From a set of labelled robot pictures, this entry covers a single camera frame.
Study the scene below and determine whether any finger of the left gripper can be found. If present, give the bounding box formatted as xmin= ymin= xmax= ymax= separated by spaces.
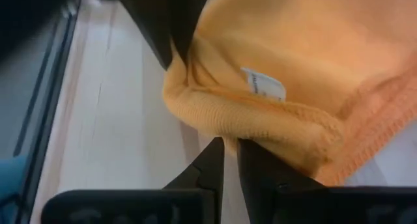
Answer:
xmin=120 ymin=0 xmax=173 ymax=71
xmin=169 ymin=0 xmax=212 ymax=66

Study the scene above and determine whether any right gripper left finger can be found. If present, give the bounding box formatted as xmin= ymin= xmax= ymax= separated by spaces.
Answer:
xmin=41 ymin=137 xmax=225 ymax=224

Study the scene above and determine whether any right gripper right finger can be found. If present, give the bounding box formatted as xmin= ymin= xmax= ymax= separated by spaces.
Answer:
xmin=237 ymin=139 xmax=417 ymax=224

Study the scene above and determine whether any orange microfiber towel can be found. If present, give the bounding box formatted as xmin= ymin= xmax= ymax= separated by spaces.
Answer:
xmin=162 ymin=0 xmax=417 ymax=188

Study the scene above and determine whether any blue object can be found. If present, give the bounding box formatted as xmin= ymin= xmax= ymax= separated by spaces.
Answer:
xmin=0 ymin=154 xmax=29 ymax=224

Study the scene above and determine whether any black aluminium table frame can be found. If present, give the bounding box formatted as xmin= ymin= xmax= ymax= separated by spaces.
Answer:
xmin=12 ymin=0 xmax=82 ymax=224

